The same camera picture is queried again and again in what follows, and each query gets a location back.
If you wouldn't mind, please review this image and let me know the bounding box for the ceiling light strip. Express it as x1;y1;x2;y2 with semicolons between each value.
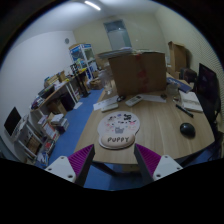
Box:
84;1;101;11

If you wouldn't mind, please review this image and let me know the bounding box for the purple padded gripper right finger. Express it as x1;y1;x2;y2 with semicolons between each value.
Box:
134;144;182;185

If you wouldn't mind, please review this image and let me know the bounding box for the puppy mouse pad wrist rest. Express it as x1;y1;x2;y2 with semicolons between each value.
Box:
97;111;140;150

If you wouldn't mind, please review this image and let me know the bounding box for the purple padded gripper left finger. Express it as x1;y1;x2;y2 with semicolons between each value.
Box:
46;144;95;187

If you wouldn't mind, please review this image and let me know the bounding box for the blue white display cabinet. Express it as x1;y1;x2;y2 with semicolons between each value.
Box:
69;44;97;80

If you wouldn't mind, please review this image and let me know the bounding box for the white shelf rack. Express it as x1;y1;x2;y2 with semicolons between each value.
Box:
13;113;58;164

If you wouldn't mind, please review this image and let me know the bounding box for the side desk with clutter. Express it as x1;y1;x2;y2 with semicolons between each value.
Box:
31;78;78;116

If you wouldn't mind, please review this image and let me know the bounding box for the black stand with rack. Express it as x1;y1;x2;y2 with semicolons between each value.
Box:
70;63;89;98

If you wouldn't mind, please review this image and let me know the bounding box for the black pen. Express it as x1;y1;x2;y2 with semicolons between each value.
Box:
175;104;194;118

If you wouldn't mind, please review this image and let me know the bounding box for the white remote control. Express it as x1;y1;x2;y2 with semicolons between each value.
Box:
125;95;143;107

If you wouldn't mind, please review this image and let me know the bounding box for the open white notebook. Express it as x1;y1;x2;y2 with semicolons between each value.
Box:
179;91;203;112

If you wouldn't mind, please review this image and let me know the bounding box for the large brown cardboard box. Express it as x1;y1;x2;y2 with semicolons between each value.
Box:
109;52;166;96

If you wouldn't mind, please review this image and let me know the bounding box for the black computer mouse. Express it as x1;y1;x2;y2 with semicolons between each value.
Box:
180;123;196;138

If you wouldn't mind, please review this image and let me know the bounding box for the translucent cup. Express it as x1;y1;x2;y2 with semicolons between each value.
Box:
166;83;179;97

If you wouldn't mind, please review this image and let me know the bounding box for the window at back wall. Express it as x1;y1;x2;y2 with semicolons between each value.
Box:
104;20;131;50

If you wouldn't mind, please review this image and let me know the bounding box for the white paper sheet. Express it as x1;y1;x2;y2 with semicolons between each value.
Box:
93;95;118;111

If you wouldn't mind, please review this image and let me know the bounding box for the cardboard box far right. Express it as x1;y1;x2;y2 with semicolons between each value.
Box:
168;41;187;71

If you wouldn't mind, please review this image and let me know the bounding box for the black monitor on left shelf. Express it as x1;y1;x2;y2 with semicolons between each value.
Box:
4;107;21;135

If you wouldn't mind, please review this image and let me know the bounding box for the black computer monitor right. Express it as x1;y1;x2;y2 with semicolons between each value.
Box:
196;64;221;123

